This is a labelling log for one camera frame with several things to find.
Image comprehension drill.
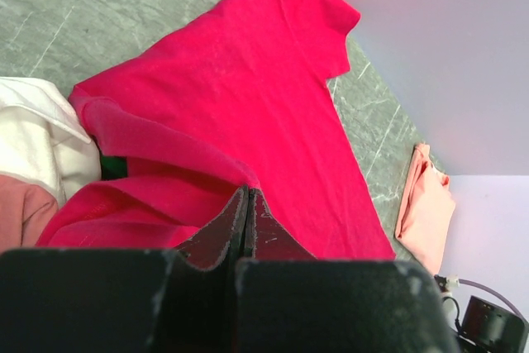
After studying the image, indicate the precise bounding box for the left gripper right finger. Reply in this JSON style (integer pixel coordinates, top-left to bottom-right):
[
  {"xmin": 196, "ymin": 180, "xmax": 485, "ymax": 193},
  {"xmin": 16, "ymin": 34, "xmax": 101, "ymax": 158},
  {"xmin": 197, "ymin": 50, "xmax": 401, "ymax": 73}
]
[{"xmin": 235, "ymin": 190, "xmax": 459, "ymax": 352}]

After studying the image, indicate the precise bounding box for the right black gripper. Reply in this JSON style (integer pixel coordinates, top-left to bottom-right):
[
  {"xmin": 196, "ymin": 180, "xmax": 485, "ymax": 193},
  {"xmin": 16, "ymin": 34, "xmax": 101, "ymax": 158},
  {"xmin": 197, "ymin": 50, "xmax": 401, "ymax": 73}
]
[{"xmin": 454, "ymin": 296, "xmax": 524, "ymax": 347}]

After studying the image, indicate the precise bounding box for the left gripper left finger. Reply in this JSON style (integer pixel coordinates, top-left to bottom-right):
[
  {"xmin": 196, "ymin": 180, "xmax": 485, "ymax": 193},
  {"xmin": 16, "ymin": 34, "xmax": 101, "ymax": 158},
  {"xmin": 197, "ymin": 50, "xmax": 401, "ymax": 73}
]
[{"xmin": 1, "ymin": 188, "xmax": 247, "ymax": 352}]

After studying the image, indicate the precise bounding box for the magenta red t shirt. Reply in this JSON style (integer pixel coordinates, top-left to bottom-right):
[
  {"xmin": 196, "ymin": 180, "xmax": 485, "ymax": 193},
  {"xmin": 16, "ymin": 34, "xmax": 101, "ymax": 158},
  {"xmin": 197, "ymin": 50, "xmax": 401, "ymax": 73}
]
[{"xmin": 38, "ymin": 0, "xmax": 394, "ymax": 260}]

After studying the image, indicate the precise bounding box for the folded salmon pink t shirt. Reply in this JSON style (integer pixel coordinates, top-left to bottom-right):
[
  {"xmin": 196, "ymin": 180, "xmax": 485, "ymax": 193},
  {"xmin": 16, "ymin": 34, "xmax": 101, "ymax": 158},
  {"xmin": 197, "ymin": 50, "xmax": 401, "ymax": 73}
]
[{"xmin": 394, "ymin": 143, "xmax": 455, "ymax": 274}]

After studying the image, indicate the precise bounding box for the green plastic laundry basket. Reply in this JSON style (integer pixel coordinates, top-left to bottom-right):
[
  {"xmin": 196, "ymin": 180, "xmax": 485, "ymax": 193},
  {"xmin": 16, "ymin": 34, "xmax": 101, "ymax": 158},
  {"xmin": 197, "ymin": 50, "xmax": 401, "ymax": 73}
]
[{"xmin": 99, "ymin": 151, "xmax": 128, "ymax": 181}]

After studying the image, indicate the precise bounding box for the dusty pink crumpled shirt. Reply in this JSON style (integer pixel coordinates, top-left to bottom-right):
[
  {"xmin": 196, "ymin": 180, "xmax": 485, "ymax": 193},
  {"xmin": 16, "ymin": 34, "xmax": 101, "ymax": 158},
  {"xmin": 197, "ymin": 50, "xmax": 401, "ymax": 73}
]
[{"xmin": 0, "ymin": 175, "xmax": 58, "ymax": 253}]

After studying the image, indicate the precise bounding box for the white crumpled shirt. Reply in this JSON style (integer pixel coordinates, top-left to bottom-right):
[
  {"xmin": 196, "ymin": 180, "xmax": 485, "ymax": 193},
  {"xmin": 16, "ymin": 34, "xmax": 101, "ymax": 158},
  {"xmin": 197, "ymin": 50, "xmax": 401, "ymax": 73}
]
[{"xmin": 1, "ymin": 77, "xmax": 101, "ymax": 207}]

